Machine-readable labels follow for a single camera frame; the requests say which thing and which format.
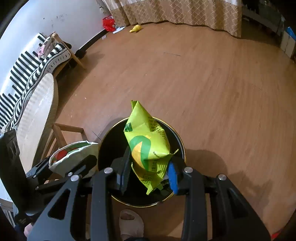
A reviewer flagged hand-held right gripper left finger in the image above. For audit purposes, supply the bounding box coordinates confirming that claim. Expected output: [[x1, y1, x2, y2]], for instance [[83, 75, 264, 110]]
[[32, 147, 133, 241]]

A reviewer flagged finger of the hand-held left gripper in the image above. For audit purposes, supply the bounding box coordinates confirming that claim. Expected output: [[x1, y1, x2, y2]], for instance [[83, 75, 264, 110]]
[[25, 157, 51, 180], [36, 154, 98, 193]]

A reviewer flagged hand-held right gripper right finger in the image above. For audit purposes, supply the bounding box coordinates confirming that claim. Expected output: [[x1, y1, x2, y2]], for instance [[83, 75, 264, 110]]
[[168, 158, 271, 241]]

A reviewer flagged white printed woven sack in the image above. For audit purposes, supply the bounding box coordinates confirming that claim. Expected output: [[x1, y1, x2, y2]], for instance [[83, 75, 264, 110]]
[[48, 141, 100, 179]]

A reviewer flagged black trash bin gold rim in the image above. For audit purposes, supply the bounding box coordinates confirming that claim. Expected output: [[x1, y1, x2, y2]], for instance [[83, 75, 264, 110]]
[[97, 116, 186, 207]]

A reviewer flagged lime green snack bag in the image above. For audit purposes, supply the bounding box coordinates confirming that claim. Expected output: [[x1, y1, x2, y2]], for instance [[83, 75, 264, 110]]
[[124, 100, 179, 195]]

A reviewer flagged person's foot in beige slipper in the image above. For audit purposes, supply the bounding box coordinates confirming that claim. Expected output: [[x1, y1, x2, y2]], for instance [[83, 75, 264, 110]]
[[119, 209, 144, 241]]

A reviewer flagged round wooden table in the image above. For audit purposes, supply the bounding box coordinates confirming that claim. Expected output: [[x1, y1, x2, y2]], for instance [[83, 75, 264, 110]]
[[16, 73, 85, 171]]

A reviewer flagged black and white patterned sofa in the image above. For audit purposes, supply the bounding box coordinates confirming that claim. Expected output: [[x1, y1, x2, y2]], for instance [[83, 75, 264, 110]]
[[0, 32, 86, 135]]

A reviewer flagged pink item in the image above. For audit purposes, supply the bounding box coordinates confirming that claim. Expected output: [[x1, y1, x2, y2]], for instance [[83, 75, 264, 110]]
[[37, 37, 55, 57]]

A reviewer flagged red plastic bag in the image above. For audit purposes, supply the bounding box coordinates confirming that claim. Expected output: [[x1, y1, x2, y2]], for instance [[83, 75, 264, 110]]
[[102, 16, 116, 32]]

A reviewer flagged beige patterned curtain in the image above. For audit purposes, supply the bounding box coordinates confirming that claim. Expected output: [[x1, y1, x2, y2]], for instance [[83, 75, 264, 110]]
[[96, 0, 243, 39]]

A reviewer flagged cardboard box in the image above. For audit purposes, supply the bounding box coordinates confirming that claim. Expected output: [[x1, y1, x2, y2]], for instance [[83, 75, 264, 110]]
[[279, 26, 296, 61]]

